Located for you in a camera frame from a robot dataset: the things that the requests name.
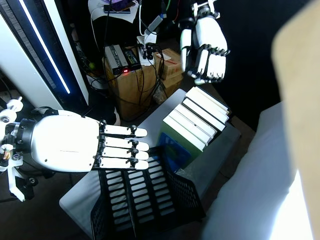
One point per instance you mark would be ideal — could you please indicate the white cloth backdrop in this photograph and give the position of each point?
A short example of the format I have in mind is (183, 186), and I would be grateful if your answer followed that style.
(250, 175)

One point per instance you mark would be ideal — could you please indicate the black three-slot file rack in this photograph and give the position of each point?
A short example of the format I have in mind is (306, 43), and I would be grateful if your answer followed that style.
(140, 195)

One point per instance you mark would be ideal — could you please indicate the black Century book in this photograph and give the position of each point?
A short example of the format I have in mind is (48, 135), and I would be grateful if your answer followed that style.
(209, 97)

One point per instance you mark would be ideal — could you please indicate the small plain cardboard box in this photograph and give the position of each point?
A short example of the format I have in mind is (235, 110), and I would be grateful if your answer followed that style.
(172, 86)

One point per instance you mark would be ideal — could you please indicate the white round stool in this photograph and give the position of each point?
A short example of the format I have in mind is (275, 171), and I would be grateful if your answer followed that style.
(97, 12)

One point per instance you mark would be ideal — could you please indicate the dark smartphone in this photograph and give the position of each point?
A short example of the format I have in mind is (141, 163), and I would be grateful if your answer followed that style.
(117, 10)

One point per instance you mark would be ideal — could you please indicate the white power strip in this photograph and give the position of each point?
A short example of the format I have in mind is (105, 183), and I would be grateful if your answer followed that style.
(143, 61)

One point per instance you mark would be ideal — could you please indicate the small green ball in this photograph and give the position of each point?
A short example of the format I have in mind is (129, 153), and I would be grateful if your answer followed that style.
(92, 65)

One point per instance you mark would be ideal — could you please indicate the cardboard box with red print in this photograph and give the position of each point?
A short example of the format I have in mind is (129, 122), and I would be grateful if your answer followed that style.
(172, 62)

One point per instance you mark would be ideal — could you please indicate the pale usb adapter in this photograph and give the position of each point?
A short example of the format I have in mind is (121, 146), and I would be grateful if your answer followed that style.
(153, 24)

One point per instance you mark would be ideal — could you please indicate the purple flat object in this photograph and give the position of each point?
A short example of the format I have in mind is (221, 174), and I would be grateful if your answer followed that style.
(122, 3)

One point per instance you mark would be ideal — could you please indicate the silver power supply box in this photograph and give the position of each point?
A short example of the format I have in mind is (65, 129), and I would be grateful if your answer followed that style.
(115, 58)

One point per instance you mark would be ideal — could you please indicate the cream spine book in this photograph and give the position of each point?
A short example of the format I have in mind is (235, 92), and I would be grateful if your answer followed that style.
(207, 100)

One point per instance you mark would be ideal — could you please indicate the light green book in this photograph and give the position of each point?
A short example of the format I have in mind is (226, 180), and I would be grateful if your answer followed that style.
(185, 135)

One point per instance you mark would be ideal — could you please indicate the black book with white label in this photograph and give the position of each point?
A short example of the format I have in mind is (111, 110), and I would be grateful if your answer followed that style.
(193, 127)

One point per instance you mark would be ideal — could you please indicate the white black tower with light strip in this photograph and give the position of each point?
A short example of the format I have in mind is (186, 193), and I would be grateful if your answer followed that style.
(15, 62)

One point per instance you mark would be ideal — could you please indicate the beige board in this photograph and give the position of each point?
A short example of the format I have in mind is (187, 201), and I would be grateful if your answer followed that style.
(300, 75)

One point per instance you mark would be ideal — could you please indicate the black Let It Be book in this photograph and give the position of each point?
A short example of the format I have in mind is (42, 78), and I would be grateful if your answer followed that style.
(205, 110)

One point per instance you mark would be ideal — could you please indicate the white charger block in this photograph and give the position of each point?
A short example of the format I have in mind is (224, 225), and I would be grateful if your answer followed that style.
(150, 38)

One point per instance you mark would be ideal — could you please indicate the black device with green label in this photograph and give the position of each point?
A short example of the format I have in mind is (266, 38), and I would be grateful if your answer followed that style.
(131, 58)

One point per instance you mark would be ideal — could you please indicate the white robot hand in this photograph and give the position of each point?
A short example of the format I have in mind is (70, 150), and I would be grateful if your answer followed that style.
(210, 35)
(65, 142)

